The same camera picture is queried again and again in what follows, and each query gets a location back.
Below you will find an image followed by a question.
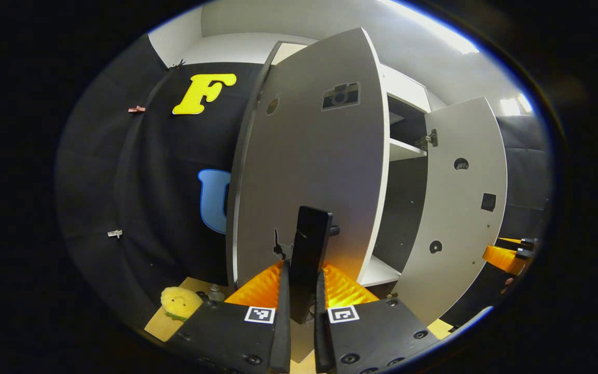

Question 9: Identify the yellow wooden floor board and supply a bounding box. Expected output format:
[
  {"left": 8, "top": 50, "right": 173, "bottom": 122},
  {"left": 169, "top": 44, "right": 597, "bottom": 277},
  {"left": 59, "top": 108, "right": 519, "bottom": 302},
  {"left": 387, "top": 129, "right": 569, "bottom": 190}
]
[{"left": 145, "top": 277, "right": 454, "bottom": 374}]

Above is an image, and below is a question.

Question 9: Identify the short ceiling light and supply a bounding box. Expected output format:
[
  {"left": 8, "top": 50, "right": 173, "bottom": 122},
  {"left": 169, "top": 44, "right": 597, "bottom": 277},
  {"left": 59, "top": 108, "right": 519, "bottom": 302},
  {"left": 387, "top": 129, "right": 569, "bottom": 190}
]
[{"left": 500, "top": 92, "right": 534, "bottom": 116}]

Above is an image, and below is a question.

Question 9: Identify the beige cabinet door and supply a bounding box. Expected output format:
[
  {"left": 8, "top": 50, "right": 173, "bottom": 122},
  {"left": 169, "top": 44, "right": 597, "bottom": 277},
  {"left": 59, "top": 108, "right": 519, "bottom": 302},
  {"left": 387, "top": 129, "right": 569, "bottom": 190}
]
[
  {"left": 226, "top": 27, "right": 390, "bottom": 291},
  {"left": 390, "top": 97, "right": 508, "bottom": 327}
]

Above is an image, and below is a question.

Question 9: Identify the yellow plush toy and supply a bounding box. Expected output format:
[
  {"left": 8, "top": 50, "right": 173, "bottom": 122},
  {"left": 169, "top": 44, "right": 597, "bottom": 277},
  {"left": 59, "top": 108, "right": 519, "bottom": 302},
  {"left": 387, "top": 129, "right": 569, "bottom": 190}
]
[{"left": 160, "top": 287, "right": 203, "bottom": 322}]

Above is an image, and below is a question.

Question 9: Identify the white cabinet shelf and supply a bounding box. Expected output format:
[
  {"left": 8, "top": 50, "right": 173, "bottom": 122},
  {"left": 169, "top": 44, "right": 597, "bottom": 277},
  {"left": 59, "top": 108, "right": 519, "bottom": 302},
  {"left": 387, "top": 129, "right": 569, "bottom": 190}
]
[
  {"left": 359, "top": 255, "right": 402, "bottom": 287},
  {"left": 389, "top": 138, "right": 428, "bottom": 162}
]

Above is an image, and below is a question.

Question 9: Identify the black backdrop cloth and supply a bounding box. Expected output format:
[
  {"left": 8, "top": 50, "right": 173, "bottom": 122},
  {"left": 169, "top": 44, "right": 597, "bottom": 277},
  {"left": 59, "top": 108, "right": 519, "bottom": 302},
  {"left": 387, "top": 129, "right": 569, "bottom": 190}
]
[
  {"left": 55, "top": 34, "right": 266, "bottom": 328},
  {"left": 495, "top": 114, "right": 553, "bottom": 245}
]

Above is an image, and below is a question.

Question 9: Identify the black door handle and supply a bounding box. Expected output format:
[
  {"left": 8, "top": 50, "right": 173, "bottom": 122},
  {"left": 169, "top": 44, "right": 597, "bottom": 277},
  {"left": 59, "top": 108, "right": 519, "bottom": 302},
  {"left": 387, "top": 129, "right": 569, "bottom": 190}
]
[{"left": 289, "top": 206, "right": 340, "bottom": 325}]

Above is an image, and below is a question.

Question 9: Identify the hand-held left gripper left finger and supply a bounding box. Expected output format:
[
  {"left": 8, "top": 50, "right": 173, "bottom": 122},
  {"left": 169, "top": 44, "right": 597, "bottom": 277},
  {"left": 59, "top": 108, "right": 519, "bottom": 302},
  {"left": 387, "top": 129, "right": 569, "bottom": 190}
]
[{"left": 167, "top": 260, "right": 292, "bottom": 374}]

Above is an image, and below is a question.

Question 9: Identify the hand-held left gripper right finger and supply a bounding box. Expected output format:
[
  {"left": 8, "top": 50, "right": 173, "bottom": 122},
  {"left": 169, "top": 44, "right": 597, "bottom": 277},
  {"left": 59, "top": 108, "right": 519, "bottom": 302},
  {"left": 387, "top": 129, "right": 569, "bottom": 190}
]
[{"left": 314, "top": 264, "right": 440, "bottom": 374}]

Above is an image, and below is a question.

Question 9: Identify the metal door hinge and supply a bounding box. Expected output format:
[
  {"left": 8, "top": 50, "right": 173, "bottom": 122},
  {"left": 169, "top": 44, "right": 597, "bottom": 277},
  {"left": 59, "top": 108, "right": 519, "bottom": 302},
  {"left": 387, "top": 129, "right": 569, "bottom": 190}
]
[{"left": 416, "top": 129, "right": 439, "bottom": 151}]

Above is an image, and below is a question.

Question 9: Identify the beige double-door shoe cabinet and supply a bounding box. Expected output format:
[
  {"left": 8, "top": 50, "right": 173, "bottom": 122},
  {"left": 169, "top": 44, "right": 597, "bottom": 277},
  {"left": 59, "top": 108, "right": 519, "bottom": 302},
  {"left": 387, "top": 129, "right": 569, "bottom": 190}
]
[{"left": 232, "top": 41, "right": 432, "bottom": 299}]

